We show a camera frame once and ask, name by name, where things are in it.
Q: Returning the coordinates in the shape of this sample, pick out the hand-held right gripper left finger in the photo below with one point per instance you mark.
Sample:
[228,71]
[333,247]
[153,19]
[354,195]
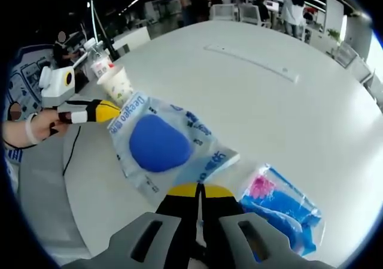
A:
[167,221]

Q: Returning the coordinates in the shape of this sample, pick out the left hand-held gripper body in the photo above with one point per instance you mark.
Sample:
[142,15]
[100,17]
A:
[55,86]

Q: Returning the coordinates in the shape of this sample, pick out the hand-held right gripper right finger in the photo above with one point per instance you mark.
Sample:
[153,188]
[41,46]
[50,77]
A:
[221,221]

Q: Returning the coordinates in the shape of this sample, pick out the white paper drink cup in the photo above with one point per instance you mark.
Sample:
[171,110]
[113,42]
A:
[118,84]

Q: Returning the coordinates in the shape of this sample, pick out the clear water bottle red label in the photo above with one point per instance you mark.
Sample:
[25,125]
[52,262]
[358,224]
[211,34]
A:
[100,65]

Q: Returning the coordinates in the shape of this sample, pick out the blue tissue packet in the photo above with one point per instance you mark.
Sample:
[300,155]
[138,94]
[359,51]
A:
[278,209]

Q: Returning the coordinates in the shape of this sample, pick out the wet wipes pack blue lid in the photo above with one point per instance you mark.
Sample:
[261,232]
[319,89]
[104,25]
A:
[158,146]

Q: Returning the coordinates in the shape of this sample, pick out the person's left hand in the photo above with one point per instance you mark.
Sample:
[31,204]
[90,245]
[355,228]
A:
[45,125]

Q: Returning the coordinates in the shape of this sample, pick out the white table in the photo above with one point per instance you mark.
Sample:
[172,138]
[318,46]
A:
[284,116]

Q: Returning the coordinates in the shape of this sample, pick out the white mesh office chair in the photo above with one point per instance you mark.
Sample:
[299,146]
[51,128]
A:
[249,14]
[223,13]

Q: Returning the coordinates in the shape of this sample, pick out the white chair by window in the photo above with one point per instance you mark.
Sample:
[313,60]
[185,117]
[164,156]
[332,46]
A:
[350,54]

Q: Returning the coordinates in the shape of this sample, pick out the green potted plant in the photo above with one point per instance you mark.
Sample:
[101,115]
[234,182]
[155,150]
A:
[334,35]

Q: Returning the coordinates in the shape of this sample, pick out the wall poster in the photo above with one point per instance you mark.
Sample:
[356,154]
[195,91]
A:
[27,71]

